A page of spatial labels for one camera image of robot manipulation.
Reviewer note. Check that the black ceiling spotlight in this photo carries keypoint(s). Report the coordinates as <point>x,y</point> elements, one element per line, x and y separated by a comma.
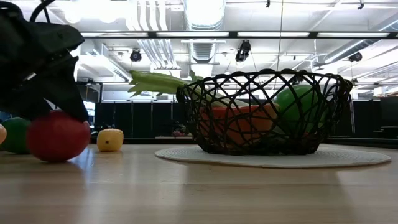
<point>243,51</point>
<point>355,56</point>
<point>136,56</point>

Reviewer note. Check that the yellow toy fruit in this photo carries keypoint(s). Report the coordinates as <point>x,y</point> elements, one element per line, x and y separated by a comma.
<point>110,140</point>

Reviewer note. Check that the black partition panels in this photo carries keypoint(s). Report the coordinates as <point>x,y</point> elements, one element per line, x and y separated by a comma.
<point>373,115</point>
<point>143,119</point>

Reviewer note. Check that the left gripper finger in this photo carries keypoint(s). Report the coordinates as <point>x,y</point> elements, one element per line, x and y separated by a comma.
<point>70,90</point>
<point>25,104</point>

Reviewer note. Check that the black table edge rail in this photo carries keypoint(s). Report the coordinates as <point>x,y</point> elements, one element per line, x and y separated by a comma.
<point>149,140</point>

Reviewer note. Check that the orange toy fruit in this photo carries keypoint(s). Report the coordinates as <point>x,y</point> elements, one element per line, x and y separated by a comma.
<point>2,134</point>

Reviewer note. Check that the black metal stand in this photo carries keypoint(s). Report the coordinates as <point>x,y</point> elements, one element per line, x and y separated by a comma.
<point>101,93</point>

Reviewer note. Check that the silver ceiling duct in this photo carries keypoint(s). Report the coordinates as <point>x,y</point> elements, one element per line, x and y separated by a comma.
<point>203,18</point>

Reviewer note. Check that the orange toy carrot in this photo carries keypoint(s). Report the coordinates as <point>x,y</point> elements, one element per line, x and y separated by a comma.
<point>245,124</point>

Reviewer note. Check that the round white woven placemat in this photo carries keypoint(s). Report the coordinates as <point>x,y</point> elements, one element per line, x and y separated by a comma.
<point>342,159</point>

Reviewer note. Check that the pink background object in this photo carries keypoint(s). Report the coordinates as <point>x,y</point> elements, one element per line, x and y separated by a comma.
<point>178,133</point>

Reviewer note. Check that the dark green toy fruit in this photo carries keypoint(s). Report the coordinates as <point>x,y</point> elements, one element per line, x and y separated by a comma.
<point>14,137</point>

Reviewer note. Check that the red toy apple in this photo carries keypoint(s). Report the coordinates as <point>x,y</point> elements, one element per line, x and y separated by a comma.
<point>56,140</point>

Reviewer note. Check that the light green toy apple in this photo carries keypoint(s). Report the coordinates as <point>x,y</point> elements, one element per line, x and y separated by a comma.
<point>295,102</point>

